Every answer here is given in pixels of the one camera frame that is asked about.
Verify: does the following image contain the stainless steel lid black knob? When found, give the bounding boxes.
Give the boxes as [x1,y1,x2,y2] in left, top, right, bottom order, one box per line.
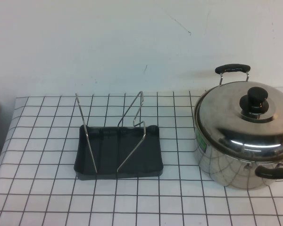
[195,81,283,163]

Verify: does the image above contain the white black-grid tablecloth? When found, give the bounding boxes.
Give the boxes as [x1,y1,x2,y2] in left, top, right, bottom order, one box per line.
[0,86,283,226]

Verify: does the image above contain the black tray wire lid rack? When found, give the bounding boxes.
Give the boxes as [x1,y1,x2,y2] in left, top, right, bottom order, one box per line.
[73,90,165,181]

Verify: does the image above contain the stainless steel pot black handles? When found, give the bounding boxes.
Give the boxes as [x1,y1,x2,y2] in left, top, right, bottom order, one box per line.
[193,63,283,191]

